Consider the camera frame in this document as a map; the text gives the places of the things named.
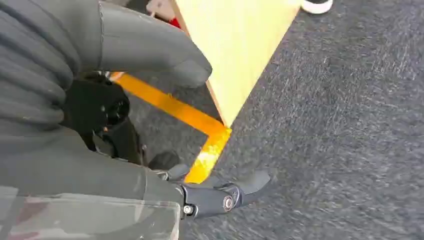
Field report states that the white and red object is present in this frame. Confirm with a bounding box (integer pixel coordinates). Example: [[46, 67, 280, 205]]
[[145, 0, 182, 30]]

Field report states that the yellow floor tape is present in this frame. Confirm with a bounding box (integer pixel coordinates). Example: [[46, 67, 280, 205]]
[[109, 71, 233, 185]]

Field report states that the pale wooden desk panel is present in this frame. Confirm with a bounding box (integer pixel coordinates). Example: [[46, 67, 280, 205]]
[[170, 0, 303, 129]]

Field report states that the ribbed grey right arm sleeve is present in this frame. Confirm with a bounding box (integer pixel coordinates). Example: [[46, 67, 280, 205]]
[[0, 0, 83, 134]]

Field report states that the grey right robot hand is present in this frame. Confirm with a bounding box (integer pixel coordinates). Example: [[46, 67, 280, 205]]
[[0, 0, 272, 240]]

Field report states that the white shoe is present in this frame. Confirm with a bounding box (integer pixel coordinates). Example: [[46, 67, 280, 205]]
[[300, 0, 334, 15]]

